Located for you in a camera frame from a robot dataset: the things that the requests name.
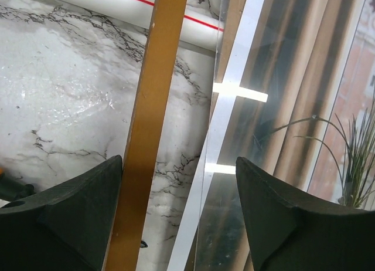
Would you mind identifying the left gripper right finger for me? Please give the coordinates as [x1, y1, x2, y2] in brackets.
[236, 157, 374, 270]

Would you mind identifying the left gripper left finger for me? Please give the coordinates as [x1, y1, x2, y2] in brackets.
[1, 155, 122, 270]

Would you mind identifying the brown wooden picture frame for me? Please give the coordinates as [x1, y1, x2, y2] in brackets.
[105, 0, 187, 270]

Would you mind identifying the plant window photo print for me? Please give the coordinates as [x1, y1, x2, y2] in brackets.
[166, 0, 375, 271]

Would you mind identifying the clear glass pane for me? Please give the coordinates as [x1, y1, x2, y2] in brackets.
[193, 0, 375, 271]

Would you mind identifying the white PVC pipe rack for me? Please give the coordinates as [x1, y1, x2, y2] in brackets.
[60, 0, 224, 51]

